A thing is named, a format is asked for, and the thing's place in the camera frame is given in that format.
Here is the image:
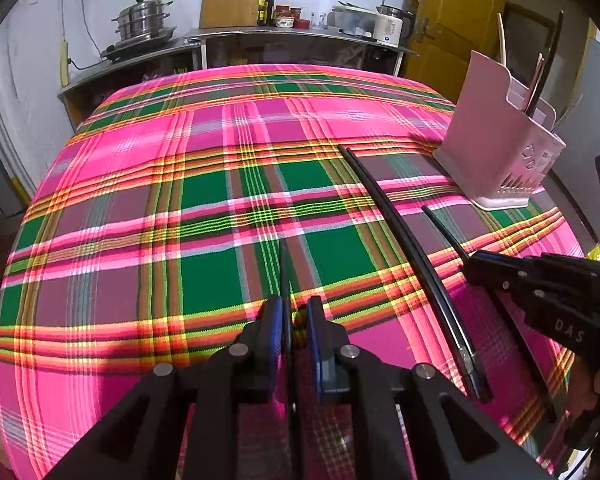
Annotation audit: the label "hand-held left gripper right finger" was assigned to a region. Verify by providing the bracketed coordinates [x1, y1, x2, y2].
[305, 296, 556, 480]

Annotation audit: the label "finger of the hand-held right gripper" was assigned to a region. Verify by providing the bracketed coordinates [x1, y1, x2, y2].
[472, 277, 533, 322]
[461, 250, 547, 283]

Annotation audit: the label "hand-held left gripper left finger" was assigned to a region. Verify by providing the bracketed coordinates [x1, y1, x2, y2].
[45, 295, 294, 480]

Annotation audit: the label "black chopstick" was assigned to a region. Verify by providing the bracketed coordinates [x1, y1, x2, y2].
[529, 10, 565, 117]
[279, 238, 302, 480]
[345, 147, 494, 403]
[337, 144, 486, 403]
[421, 204, 569, 424]

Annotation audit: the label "pink plastic utensil holder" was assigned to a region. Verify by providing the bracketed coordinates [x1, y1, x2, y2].
[432, 50, 567, 212]

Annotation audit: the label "wooden chopstick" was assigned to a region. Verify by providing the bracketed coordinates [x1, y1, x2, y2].
[526, 52, 546, 112]
[496, 13, 507, 69]

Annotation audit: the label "person's right hand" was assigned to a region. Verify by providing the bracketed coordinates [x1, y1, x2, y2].
[562, 352, 600, 463]

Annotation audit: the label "pink plaid tablecloth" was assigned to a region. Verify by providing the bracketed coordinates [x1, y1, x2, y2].
[0, 62, 588, 480]

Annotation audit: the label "yellow wooden door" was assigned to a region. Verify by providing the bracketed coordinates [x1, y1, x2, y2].
[401, 0, 512, 95]

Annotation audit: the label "white electric kettle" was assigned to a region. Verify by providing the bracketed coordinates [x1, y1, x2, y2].
[372, 6, 415, 44]

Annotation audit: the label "clear plastic food container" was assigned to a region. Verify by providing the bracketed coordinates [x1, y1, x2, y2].
[327, 2, 382, 39]

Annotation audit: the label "tall metal shelf table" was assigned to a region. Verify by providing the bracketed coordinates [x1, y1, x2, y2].
[184, 27, 422, 80]

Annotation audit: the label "low metal shelf table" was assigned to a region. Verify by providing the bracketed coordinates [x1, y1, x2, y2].
[56, 37, 204, 127]

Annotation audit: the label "black induction cooker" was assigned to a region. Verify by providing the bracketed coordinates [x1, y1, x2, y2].
[100, 27, 179, 62]

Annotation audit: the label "steel steamer pot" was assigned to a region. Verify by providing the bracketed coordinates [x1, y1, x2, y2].
[112, 0, 174, 42]

